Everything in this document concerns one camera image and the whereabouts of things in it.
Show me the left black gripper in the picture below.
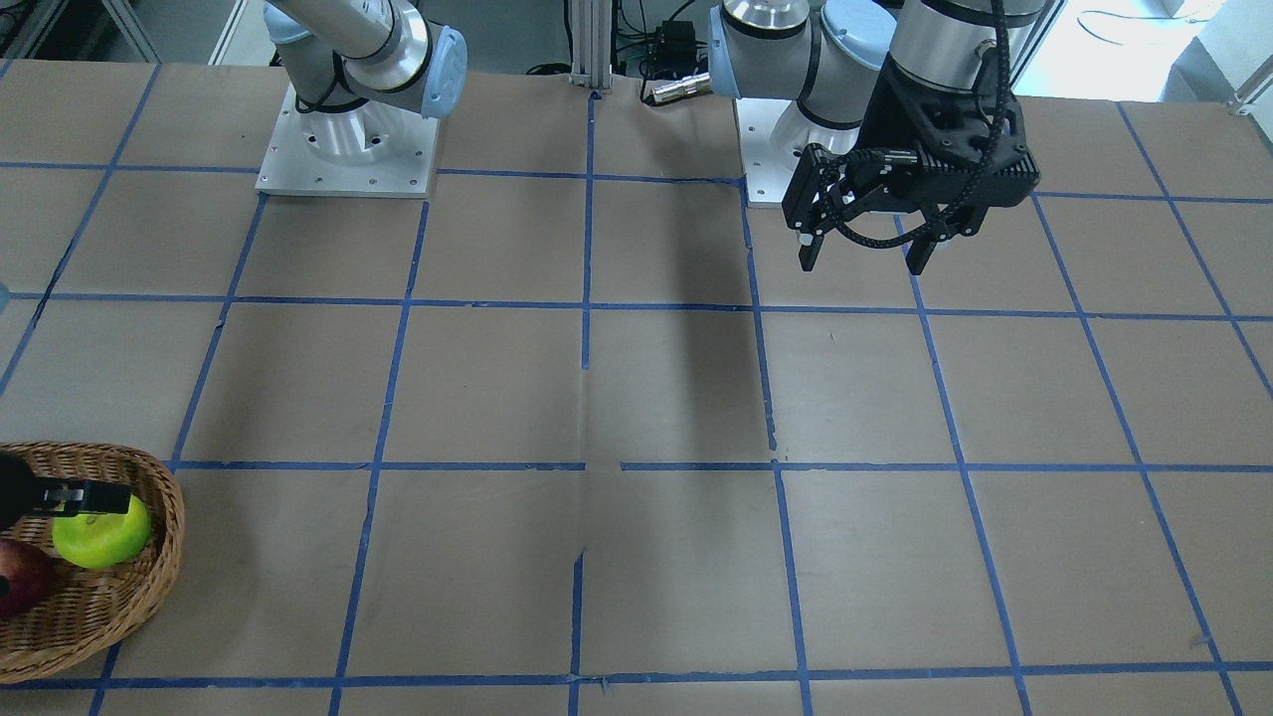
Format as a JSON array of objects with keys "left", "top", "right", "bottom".
[{"left": 782, "top": 60, "right": 1041, "bottom": 276}]

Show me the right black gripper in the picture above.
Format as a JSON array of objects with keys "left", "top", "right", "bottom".
[{"left": 1, "top": 451, "right": 132, "bottom": 531}]

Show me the green apple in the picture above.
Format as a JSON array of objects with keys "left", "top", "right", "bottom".
[{"left": 51, "top": 496, "right": 153, "bottom": 569}]

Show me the red yellow apple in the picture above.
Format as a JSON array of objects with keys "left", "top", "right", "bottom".
[{"left": 1, "top": 538, "right": 56, "bottom": 622}]

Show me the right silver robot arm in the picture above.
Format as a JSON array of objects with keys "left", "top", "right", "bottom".
[{"left": 1, "top": 1, "right": 467, "bottom": 529}]

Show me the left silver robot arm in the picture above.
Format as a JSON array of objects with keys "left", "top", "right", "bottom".
[{"left": 708, "top": 1, "right": 1046, "bottom": 275}]

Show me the brown wicker basket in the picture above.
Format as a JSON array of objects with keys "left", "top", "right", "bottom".
[{"left": 3, "top": 443, "right": 186, "bottom": 685}]

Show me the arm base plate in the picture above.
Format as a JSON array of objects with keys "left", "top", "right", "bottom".
[
  {"left": 735, "top": 98, "right": 859, "bottom": 209},
  {"left": 255, "top": 87, "right": 440, "bottom": 200}
]

